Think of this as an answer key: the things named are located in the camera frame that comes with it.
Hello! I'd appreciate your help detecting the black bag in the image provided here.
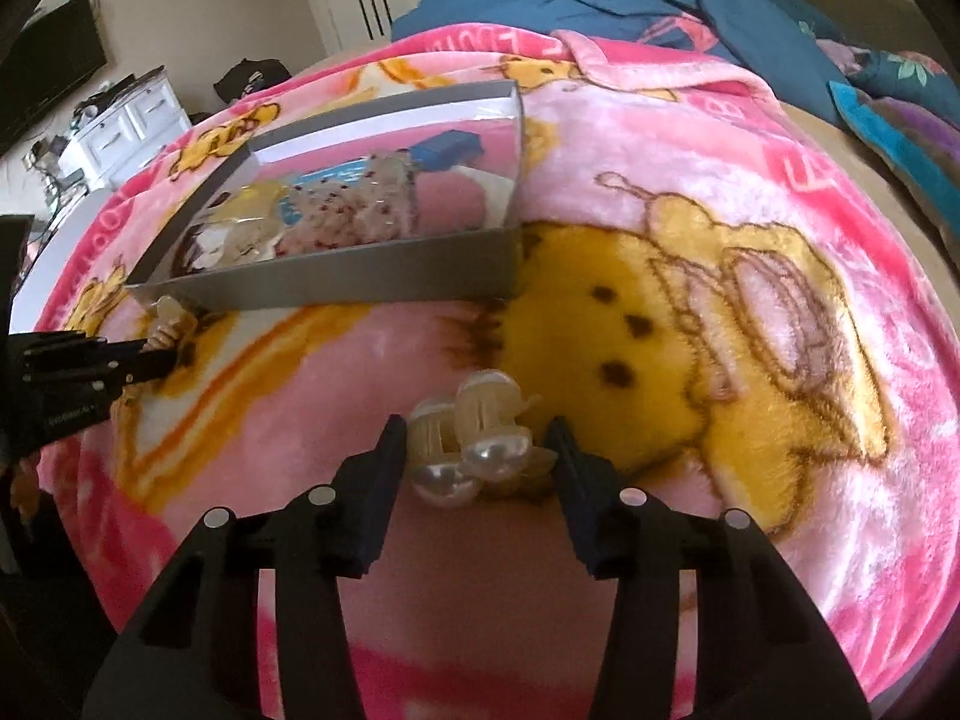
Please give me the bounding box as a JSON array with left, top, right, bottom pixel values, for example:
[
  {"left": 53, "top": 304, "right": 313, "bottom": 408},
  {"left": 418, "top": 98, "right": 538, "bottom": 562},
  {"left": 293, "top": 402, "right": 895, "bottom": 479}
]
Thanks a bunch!
[{"left": 213, "top": 56, "right": 295, "bottom": 104}]

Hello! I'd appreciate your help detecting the purple and teal blanket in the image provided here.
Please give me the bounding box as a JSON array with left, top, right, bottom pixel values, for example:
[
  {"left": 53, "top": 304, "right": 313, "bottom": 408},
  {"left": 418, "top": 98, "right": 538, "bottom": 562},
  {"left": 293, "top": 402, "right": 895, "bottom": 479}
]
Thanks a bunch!
[{"left": 816, "top": 37, "right": 960, "bottom": 245}]

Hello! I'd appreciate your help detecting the pink spiral hair tie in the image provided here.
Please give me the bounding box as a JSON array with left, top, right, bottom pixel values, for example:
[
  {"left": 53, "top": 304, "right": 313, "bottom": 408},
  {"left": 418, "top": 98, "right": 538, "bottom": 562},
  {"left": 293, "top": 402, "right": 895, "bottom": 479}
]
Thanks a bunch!
[{"left": 152, "top": 298, "right": 199, "bottom": 353}]

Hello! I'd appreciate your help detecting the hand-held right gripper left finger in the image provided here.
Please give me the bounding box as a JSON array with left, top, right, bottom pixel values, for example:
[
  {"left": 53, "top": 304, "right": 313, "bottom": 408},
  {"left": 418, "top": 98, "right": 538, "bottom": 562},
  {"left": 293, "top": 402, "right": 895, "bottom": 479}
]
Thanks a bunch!
[{"left": 81, "top": 414, "right": 410, "bottom": 720}]

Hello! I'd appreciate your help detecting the sheer dotted bow hair clip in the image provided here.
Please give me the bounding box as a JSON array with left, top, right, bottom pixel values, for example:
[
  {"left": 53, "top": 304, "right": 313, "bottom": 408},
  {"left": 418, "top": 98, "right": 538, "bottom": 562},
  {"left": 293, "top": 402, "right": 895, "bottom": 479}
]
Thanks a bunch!
[{"left": 287, "top": 152, "right": 422, "bottom": 250}]

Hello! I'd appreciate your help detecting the grey box with pink lining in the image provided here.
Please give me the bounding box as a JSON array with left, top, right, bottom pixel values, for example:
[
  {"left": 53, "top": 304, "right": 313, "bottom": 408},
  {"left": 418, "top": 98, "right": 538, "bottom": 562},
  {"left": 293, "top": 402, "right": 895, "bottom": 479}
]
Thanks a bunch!
[{"left": 124, "top": 79, "right": 527, "bottom": 314}]

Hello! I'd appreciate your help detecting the white dresser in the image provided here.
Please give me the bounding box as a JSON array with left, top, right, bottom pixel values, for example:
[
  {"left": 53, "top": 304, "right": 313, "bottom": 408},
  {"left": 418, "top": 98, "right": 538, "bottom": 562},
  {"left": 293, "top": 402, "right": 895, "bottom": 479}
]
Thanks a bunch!
[{"left": 56, "top": 66, "right": 194, "bottom": 190}]

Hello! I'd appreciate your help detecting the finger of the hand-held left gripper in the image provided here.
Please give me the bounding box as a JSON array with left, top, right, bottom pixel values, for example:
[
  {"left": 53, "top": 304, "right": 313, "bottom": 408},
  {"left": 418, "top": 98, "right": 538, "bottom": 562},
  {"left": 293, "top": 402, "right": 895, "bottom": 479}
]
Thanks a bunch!
[{"left": 19, "top": 336, "right": 182, "bottom": 440}]

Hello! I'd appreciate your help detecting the white claw hair clip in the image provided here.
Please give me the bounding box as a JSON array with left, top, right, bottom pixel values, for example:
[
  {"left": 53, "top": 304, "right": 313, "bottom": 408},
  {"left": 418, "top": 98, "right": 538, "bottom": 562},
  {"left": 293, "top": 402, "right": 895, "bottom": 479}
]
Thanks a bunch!
[{"left": 212, "top": 219, "right": 284, "bottom": 269}]

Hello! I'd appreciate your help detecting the blue floral quilt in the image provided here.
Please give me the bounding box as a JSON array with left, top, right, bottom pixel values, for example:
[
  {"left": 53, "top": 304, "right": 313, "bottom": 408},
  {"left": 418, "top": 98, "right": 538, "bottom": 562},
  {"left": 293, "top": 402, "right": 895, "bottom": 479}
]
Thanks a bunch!
[{"left": 390, "top": 0, "right": 863, "bottom": 132}]

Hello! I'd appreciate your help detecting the black television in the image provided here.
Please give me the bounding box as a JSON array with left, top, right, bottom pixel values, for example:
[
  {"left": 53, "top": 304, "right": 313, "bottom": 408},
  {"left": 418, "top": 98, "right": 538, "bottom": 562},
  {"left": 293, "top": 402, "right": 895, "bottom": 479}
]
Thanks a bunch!
[{"left": 0, "top": 0, "right": 107, "bottom": 156}]

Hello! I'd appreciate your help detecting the pearl claw hair clip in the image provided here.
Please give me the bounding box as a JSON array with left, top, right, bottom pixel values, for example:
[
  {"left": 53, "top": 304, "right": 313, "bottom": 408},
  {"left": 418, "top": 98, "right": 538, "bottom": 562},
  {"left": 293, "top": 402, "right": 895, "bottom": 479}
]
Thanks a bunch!
[{"left": 405, "top": 369, "right": 557, "bottom": 509}]

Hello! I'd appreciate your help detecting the blue label card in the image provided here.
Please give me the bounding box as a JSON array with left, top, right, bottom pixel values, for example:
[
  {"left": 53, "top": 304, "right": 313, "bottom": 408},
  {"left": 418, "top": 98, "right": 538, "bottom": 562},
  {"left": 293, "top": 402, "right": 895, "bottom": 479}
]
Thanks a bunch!
[{"left": 407, "top": 131, "right": 490, "bottom": 171}]

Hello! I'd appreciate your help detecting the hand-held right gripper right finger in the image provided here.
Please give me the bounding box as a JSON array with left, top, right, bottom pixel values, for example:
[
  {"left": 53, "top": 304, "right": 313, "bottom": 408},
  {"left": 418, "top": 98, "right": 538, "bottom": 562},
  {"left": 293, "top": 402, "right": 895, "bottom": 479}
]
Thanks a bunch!
[{"left": 546, "top": 416, "right": 875, "bottom": 720}]

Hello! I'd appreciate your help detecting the dark brown hair band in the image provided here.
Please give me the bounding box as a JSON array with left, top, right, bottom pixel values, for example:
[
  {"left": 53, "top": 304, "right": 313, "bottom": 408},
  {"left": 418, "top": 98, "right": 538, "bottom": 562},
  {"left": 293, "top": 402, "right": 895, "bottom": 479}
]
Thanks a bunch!
[{"left": 169, "top": 229, "right": 226, "bottom": 275}]

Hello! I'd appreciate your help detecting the pink cartoon print blanket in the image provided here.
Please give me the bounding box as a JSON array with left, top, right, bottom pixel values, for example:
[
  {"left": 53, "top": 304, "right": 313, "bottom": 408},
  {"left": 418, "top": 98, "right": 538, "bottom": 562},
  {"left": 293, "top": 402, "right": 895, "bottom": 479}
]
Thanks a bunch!
[{"left": 34, "top": 22, "right": 960, "bottom": 720}]

